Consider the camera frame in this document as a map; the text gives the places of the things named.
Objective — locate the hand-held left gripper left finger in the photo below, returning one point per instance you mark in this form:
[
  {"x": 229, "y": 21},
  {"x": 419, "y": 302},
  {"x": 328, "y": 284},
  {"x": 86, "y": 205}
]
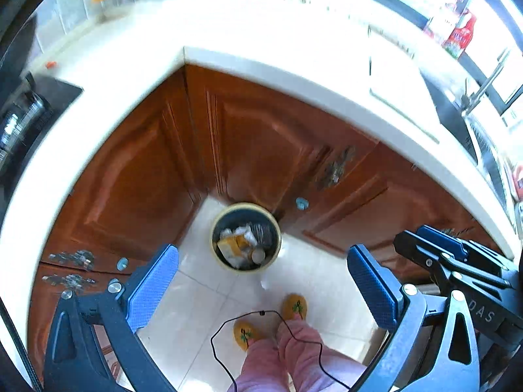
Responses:
[{"x": 153, "y": 290}]

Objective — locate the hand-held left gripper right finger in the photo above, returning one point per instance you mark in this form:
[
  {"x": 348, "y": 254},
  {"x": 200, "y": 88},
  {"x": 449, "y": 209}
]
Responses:
[{"x": 372, "y": 290}]

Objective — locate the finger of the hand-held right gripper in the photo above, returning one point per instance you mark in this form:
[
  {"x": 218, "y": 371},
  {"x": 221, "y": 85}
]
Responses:
[
  {"x": 425, "y": 255},
  {"x": 445, "y": 241}
]

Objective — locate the yellow carton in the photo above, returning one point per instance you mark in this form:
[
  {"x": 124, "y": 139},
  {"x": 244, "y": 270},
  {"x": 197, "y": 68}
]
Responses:
[{"x": 229, "y": 249}]

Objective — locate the round trash bin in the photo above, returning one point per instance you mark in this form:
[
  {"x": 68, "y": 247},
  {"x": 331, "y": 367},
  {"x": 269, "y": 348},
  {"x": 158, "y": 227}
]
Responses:
[{"x": 261, "y": 218}]

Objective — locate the blue cabinet knob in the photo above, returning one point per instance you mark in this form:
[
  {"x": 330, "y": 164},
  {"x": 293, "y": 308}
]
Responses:
[
  {"x": 302, "y": 203},
  {"x": 122, "y": 263}
]

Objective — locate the wooden cabinet door under sink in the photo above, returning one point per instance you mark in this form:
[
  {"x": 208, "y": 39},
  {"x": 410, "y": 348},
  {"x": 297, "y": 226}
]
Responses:
[{"x": 408, "y": 212}]

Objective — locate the yellow slipper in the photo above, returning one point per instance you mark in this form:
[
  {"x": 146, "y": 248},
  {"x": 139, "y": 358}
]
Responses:
[
  {"x": 247, "y": 335},
  {"x": 295, "y": 306}
]

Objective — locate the person's right leg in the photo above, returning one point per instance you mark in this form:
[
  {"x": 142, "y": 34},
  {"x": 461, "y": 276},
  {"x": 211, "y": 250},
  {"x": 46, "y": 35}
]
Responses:
[{"x": 314, "y": 359}]

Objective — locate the wide wooden cabinet door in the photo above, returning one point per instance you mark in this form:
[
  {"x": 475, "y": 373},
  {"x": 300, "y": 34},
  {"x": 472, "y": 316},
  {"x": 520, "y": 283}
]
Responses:
[{"x": 122, "y": 163}]

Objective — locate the stainless steel sink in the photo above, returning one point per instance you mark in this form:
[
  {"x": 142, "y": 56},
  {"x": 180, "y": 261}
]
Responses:
[{"x": 449, "y": 106}]

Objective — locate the metal faucet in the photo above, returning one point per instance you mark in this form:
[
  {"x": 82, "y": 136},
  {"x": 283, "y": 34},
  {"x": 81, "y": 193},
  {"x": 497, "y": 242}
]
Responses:
[{"x": 476, "y": 96}]

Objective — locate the flat rectangular board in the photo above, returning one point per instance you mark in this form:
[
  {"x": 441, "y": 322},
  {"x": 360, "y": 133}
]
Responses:
[{"x": 392, "y": 73}]

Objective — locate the wooden corner cabinet door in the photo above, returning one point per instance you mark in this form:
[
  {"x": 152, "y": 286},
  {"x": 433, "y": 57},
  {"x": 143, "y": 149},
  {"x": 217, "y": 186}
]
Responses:
[{"x": 253, "y": 139}]

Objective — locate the red detergent pouch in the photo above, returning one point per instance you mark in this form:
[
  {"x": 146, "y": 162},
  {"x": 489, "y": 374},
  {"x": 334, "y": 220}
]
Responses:
[{"x": 459, "y": 36}]

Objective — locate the black glass cooktop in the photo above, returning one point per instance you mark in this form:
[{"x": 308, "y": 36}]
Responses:
[{"x": 53, "y": 90}]

